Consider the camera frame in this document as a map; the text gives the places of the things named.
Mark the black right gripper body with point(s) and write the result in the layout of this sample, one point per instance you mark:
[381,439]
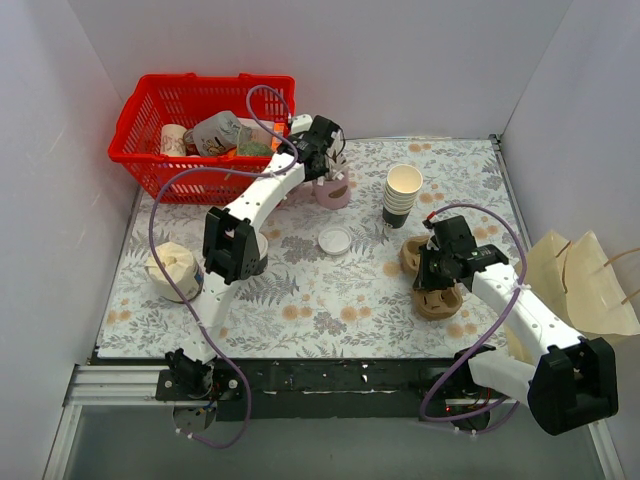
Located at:
[431,268]

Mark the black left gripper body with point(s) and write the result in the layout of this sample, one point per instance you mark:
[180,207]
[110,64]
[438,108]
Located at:
[326,167]

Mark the brown cardboard cup carrier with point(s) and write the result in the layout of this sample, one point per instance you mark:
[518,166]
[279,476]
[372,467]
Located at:
[432,299]

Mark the pink straw holder cup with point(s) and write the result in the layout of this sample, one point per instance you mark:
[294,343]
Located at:
[332,194]

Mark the black single paper cup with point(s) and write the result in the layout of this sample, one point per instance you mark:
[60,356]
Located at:
[260,266]

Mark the white plastic cup lid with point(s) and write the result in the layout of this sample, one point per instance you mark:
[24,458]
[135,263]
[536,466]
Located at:
[262,244]

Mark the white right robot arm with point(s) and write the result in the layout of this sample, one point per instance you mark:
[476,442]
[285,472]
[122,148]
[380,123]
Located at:
[571,380]

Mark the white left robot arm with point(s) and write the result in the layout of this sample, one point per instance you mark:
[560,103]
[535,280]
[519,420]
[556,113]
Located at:
[231,253]

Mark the white wrapped straws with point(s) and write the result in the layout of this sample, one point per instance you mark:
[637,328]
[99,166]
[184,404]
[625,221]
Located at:
[335,160]

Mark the orange and white package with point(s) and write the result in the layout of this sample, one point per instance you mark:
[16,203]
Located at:
[259,135]

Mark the green round item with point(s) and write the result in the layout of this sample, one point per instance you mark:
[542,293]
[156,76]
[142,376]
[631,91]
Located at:
[254,149]

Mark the stack of paper cups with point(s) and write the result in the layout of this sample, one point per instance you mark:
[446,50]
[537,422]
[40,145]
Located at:
[402,186]

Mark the grey crumpled snack bag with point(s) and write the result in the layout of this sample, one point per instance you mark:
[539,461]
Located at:
[217,134]

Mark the white plastic cup lids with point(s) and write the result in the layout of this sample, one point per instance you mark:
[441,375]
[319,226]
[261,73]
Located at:
[334,240]

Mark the cream paper bag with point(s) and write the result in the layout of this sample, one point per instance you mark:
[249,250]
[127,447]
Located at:
[577,281]

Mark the white printed cup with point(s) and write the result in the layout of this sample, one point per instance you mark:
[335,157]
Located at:
[172,140]

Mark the cream crumpled napkin bundle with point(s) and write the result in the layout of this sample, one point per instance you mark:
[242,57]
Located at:
[182,267]

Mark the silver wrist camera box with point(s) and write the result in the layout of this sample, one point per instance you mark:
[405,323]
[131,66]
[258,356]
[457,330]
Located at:
[300,123]

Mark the aluminium frame rail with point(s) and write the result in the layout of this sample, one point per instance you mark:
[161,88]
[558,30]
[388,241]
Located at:
[113,428]

